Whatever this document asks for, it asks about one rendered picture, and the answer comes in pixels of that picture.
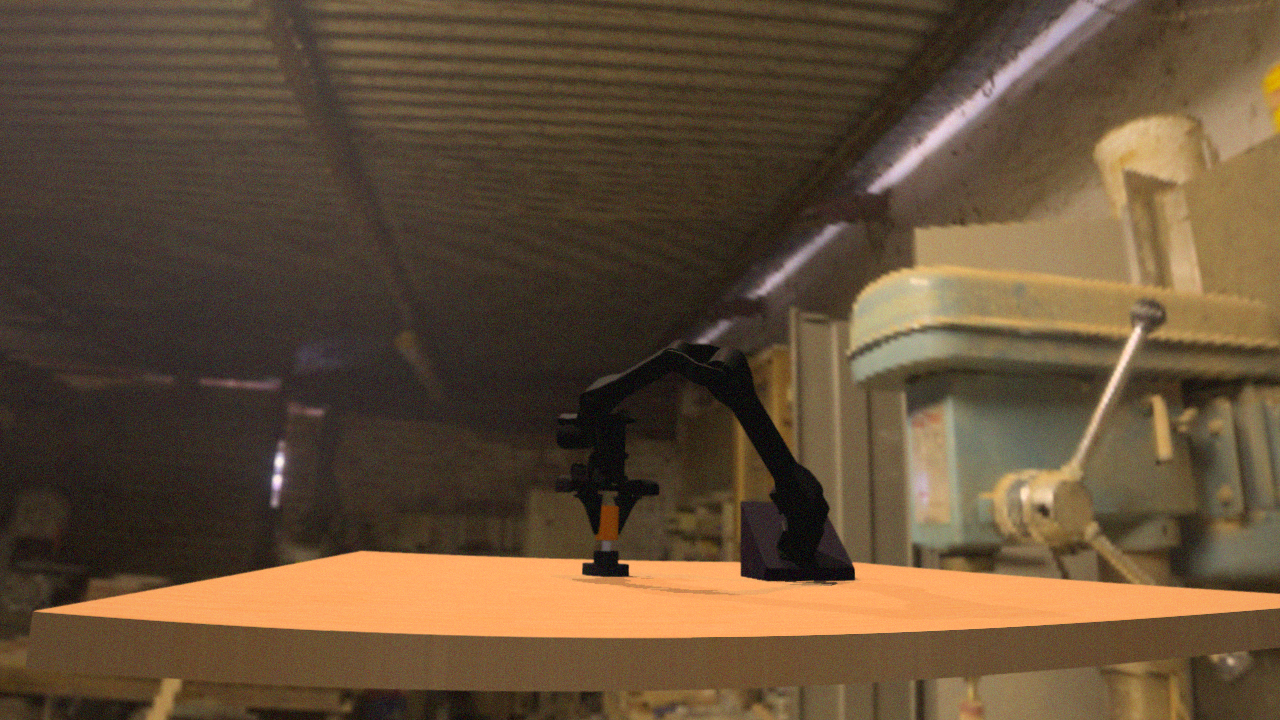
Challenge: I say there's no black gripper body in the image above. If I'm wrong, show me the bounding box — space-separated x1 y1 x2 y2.
556 446 659 496

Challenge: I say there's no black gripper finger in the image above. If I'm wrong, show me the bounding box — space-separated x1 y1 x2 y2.
613 496 643 536
573 495 602 534

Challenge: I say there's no orange knob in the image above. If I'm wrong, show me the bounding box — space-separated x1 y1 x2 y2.
595 506 620 541

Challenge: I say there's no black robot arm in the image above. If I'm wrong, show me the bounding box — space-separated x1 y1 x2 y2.
556 340 829 564

